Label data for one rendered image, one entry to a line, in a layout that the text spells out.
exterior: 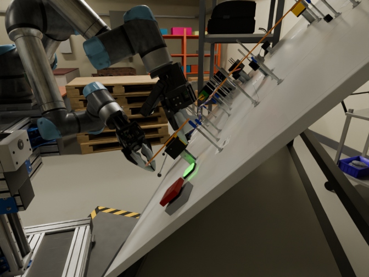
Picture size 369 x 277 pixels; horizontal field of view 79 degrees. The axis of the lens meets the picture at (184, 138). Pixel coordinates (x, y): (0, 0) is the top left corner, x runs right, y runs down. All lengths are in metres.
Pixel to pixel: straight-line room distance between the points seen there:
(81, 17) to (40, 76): 0.24
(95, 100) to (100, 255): 1.34
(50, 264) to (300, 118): 1.58
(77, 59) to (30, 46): 8.85
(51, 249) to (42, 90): 1.16
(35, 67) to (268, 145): 0.74
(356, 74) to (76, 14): 0.65
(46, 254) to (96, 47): 1.40
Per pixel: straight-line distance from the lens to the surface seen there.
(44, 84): 0.86
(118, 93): 3.20
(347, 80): 0.34
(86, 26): 0.74
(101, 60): 0.62
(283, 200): 1.04
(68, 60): 9.80
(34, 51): 0.90
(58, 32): 1.01
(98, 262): 1.88
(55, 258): 1.71
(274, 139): 0.34
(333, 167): 0.93
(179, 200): 0.45
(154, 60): 0.60
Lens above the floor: 1.38
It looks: 22 degrees down
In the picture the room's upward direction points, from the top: straight up
